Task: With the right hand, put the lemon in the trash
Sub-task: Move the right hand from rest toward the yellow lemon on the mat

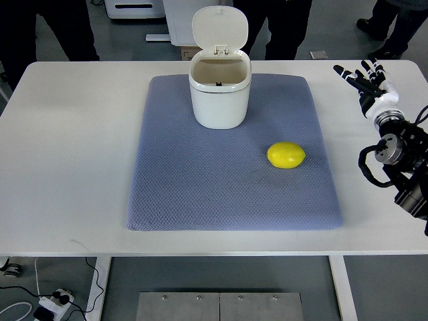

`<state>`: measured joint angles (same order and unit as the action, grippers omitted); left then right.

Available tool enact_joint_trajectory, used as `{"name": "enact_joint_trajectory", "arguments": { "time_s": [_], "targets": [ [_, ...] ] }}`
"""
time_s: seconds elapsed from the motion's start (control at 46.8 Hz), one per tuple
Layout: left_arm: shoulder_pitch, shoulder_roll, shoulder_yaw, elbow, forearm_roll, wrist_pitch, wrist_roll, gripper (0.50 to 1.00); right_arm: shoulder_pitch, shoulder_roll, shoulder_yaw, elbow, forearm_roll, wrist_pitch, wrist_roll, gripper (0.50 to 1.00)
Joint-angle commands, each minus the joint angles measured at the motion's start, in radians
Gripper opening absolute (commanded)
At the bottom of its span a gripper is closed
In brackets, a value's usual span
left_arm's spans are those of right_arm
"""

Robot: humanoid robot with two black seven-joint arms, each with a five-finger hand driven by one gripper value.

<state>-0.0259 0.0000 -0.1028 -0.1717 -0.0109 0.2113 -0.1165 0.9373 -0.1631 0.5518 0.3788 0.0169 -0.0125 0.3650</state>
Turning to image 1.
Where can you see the grey floor socket plate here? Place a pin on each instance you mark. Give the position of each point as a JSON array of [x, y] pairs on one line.
[[318, 55]]

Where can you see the white table leg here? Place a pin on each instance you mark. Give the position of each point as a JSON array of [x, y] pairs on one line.
[[342, 288], [98, 288]]

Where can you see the white power strip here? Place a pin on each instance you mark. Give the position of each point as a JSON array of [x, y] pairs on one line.
[[58, 303]]

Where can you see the white left table leg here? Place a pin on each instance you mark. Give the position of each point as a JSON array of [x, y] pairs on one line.
[[98, 288]]

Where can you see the white trash bin open lid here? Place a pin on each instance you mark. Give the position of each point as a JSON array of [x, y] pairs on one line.
[[220, 74]]

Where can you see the grey metal base plate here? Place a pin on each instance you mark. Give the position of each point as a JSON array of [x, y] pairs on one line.
[[219, 306]]

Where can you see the white appliance with black slot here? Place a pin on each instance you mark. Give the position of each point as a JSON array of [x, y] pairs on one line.
[[129, 9]]

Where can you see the person in dark trousers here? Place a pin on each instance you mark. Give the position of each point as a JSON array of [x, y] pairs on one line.
[[287, 23], [52, 29]]

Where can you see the white cabinet on stand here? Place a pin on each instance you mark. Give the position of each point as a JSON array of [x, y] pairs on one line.
[[179, 16]]

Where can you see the person in dark trousers left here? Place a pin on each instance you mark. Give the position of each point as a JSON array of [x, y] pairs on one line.
[[52, 29]]

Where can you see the white right table leg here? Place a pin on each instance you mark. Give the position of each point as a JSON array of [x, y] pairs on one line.
[[342, 288]]

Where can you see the yellow lemon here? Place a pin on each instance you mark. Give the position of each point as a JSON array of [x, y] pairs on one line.
[[285, 155]]

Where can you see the person in dark trousers middle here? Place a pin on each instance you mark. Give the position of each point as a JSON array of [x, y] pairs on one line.
[[287, 23]]

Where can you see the blue grey quilted mat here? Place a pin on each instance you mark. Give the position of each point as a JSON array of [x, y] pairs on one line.
[[188, 177]]

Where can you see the caster wheel at left edge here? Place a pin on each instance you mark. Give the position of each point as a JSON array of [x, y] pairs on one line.
[[10, 269]]

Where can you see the black silver robot right arm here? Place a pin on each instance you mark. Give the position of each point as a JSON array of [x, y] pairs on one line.
[[404, 159]]

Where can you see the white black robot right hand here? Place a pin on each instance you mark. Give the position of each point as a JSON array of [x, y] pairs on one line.
[[376, 89]]

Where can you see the person legs with black shoes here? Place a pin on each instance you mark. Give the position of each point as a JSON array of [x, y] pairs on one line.
[[395, 23]]

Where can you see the cardboard box behind bin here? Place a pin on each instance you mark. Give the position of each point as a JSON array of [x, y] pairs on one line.
[[188, 52]]

